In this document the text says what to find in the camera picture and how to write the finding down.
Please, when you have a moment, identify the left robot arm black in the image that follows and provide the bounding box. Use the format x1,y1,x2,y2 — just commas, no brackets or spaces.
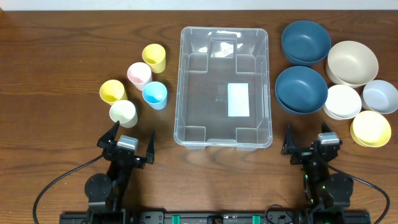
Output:
84,122,155,224

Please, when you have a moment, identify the light grey small bowl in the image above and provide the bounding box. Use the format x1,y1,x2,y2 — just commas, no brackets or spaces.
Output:
361,80,397,114

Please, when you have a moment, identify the yellow cup far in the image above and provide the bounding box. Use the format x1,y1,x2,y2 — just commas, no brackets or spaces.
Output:
142,44,166,73

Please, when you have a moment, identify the dark blue bowl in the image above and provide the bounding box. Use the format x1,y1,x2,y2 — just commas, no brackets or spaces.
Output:
274,66,328,115
281,21,331,67

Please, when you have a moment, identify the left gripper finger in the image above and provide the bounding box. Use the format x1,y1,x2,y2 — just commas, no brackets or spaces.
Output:
146,131,155,164
97,121,120,148

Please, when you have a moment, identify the blue cup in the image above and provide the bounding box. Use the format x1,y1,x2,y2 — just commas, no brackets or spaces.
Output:
142,82,168,110

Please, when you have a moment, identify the cream white cup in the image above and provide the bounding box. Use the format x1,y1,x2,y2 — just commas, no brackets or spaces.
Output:
109,100,138,128

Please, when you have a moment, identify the yellow small bowl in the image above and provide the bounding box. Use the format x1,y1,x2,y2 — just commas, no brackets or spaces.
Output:
350,111,392,147

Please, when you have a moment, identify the yellow cup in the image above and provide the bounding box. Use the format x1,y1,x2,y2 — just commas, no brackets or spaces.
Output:
99,80,127,105
142,44,166,73

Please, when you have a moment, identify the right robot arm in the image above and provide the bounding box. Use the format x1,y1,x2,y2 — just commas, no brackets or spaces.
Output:
281,123,354,224

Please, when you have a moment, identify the pink cup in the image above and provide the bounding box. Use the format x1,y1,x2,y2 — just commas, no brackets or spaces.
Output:
127,62,152,91

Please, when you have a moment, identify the beige large bowl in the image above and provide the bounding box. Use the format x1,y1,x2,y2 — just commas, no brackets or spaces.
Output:
325,40,379,88

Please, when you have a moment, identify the clear plastic storage container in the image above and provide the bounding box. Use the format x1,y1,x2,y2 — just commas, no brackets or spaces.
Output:
174,27,273,151

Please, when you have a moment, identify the yellow cup near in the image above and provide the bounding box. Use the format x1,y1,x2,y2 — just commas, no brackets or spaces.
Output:
99,80,127,105

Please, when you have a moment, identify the white label in container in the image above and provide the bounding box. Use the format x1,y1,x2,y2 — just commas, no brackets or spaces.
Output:
228,83,249,117

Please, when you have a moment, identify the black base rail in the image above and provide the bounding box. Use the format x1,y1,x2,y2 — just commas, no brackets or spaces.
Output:
59,210,371,224

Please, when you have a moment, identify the white small bowl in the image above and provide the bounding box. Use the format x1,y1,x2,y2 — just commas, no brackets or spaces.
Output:
323,85,362,120

